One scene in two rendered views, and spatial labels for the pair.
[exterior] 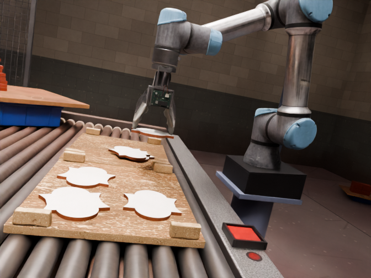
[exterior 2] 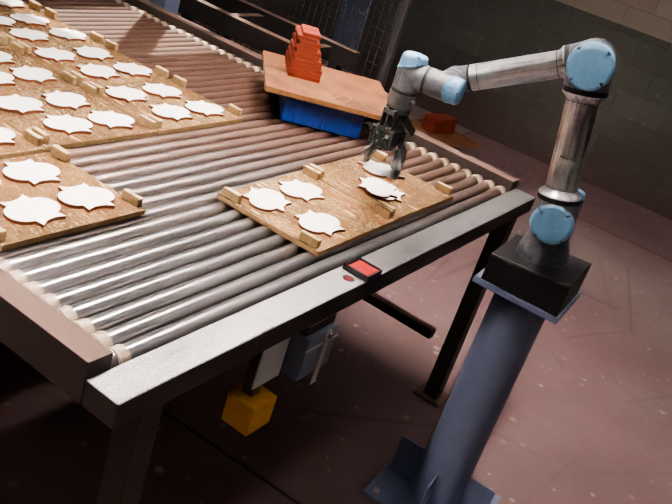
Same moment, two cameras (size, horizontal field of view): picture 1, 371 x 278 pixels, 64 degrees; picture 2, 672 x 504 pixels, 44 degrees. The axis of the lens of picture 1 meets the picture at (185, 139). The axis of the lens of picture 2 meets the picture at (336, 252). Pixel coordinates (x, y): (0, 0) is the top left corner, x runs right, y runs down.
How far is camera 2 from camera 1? 1.72 m
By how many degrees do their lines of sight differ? 39
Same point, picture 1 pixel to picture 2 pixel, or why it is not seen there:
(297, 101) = (553, 181)
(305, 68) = (568, 142)
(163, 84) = (389, 125)
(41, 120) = (337, 126)
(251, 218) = (497, 318)
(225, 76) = not seen: outside the picture
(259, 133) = not seen: hidden behind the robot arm
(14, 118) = (309, 119)
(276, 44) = not seen: outside the picture
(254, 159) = (524, 245)
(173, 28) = (404, 73)
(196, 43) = (428, 90)
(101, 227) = (265, 217)
